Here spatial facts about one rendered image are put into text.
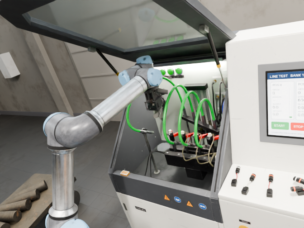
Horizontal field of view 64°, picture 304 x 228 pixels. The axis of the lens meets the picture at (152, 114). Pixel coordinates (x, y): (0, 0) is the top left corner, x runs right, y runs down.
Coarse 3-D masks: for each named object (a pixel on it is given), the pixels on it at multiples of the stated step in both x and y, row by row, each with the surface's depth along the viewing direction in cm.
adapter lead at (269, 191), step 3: (270, 174) 108; (270, 177) 106; (273, 177) 107; (270, 180) 105; (270, 186) 104; (267, 189) 101; (270, 189) 101; (267, 192) 100; (270, 192) 99; (267, 195) 99; (270, 195) 99
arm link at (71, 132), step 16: (144, 80) 101; (160, 80) 104; (112, 96) 95; (128, 96) 96; (96, 112) 90; (112, 112) 92; (64, 128) 86; (80, 128) 85; (96, 128) 88; (64, 144) 88; (80, 144) 88
